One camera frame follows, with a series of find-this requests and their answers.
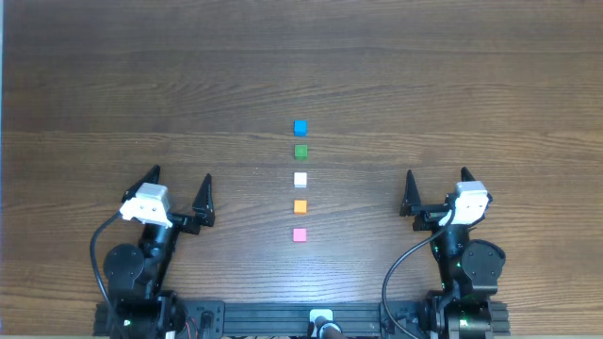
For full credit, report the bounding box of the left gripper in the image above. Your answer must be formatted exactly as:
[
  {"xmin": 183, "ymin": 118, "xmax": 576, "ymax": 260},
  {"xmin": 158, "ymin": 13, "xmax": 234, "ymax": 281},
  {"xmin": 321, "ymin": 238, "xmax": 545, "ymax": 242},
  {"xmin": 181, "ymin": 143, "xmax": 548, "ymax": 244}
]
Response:
[{"xmin": 122, "ymin": 164, "xmax": 217, "ymax": 236}]

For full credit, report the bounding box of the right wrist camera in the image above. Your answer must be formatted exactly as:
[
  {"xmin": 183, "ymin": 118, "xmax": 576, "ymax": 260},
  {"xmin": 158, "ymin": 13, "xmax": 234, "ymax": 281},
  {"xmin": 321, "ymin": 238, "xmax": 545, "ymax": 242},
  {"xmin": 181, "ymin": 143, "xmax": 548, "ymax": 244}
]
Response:
[{"xmin": 437, "ymin": 180, "xmax": 491, "ymax": 227}]

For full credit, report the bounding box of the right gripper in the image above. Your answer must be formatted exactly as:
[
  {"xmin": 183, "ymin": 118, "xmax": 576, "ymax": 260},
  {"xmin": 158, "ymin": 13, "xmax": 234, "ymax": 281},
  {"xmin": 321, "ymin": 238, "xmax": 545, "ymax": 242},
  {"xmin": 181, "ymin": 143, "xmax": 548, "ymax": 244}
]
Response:
[{"xmin": 399, "ymin": 166, "xmax": 477, "ymax": 233}]

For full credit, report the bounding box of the mounting rail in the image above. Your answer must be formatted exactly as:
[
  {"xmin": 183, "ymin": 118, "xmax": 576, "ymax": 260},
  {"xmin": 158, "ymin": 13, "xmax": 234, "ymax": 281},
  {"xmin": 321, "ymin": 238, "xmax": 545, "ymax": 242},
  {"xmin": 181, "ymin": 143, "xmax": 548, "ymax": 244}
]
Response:
[{"xmin": 92, "ymin": 299, "xmax": 512, "ymax": 339}]

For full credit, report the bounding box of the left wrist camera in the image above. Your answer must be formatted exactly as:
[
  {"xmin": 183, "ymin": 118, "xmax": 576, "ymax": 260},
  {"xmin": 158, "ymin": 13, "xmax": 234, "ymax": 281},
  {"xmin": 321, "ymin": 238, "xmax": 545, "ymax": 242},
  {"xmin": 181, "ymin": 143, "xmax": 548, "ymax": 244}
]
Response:
[{"xmin": 119, "ymin": 182, "xmax": 173, "ymax": 229}]

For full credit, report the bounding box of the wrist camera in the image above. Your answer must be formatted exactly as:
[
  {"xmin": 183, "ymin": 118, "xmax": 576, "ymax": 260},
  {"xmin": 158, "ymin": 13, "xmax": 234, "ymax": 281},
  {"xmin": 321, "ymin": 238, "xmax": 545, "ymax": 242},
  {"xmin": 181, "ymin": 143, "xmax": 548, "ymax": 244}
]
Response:
[
  {"xmin": 437, "ymin": 180, "xmax": 491, "ymax": 227},
  {"xmin": 119, "ymin": 182, "xmax": 173, "ymax": 229}
]

